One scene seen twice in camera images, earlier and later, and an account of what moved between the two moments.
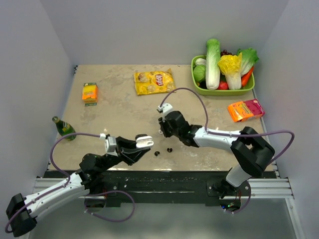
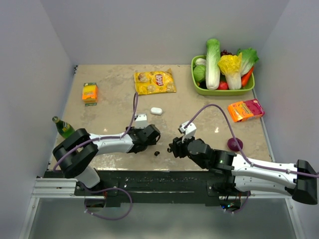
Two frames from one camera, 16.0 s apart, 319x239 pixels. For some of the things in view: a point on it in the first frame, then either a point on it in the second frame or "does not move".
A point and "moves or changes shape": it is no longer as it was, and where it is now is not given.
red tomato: [223, 85] does not move
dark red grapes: [225, 53] does not move
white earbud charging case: [144, 141] moves or changes shape
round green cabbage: [199, 72] does not move
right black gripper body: [167, 130] -> [181, 150]
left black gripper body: [118, 149] -> [152, 143]
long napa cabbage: [213, 64] does not move
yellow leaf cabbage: [230, 65] does not move
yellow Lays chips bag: [154, 82] does not move
